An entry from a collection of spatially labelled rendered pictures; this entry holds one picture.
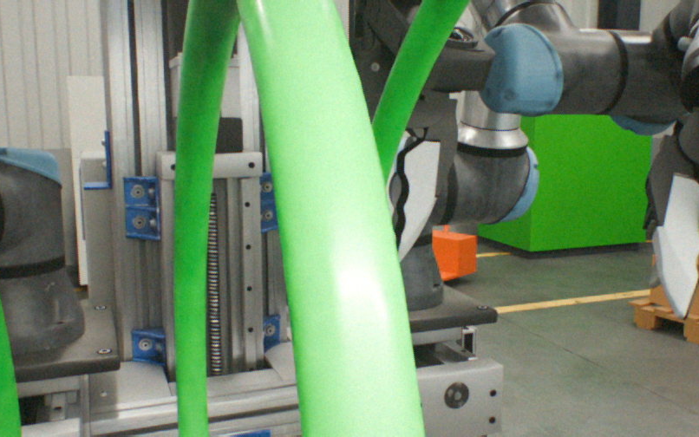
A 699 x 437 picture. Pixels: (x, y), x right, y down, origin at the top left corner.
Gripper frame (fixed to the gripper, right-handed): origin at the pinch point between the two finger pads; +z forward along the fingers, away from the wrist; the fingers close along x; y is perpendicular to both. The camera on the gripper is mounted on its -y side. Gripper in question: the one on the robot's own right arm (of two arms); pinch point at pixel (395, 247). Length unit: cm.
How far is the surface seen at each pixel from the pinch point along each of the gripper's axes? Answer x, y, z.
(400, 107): 8.1, -20.8, -9.9
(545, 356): -192, 264, 121
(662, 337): -274, 270, 120
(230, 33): 15.6, -27.4, -11.8
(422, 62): 8.0, -22.7, -11.5
